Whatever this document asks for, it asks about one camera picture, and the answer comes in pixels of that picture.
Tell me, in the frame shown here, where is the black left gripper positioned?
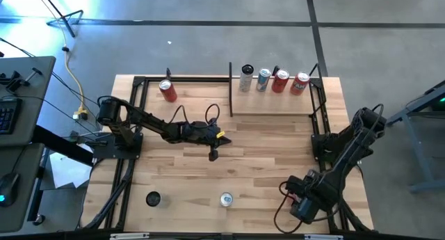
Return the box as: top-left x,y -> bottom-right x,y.
180,118 -> 232,161

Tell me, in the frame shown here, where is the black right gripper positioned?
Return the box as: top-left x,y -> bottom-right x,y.
284,170 -> 331,200

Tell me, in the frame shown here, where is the blue silver Red Bull can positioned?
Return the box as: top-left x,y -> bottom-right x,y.
255,67 -> 273,93
219,192 -> 234,209

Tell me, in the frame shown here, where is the silver can black top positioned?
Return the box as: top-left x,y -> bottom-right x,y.
145,191 -> 171,209
238,63 -> 255,93

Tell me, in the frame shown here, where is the wooden shelf board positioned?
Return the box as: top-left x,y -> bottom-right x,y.
232,78 -> 314,116

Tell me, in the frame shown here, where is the white tape strip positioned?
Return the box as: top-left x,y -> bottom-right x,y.
304,234 -> 344,240
109,232 -> 151,240

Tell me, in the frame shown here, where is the white paper sheet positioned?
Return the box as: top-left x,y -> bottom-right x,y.
48,151 -> 92,189

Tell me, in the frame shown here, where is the black desk support beam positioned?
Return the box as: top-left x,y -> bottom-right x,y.
31,124 -> 97,166

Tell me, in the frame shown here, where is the black device green light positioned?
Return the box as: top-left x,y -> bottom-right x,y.
429,88 -> 445,112

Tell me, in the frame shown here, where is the grey office desk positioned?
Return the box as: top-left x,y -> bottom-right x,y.
0,144 -> 45,234
0,55 -> 56,147

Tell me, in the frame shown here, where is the black tripod stand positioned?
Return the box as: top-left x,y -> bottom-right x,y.
36,0 -> 85,38

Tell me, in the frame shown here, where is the black computer keyboard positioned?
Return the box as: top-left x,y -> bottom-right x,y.
0,97 -> 22,136

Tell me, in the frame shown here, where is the black desk clamp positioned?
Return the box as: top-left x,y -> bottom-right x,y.
0,67 -> 43,93

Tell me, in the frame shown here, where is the black computer mouse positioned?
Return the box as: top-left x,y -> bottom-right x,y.
0,172 -> 21,208

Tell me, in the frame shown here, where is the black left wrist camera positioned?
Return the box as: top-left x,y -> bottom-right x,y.
187,121 -> 210,138

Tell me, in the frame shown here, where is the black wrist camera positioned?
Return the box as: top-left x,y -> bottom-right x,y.
187,121 -> 210,138
290,196 -> 323,224

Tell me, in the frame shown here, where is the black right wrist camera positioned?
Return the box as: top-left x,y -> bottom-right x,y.
290,196 -> 323,224

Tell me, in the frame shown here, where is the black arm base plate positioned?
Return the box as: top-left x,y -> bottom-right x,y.
311,131 -> 362,163
90,131 -> 144,161

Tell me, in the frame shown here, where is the black metal shelf frame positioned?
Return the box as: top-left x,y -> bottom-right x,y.
227,61 -> 320,118

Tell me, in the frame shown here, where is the black aluminium table frame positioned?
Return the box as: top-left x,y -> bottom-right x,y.
80,74 -> 375,234

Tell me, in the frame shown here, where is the grey desk frame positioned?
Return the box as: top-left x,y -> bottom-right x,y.
384,79 -> 445,194

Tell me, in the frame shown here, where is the yellow power cable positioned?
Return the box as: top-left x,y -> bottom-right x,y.
31,0 -> 88,118

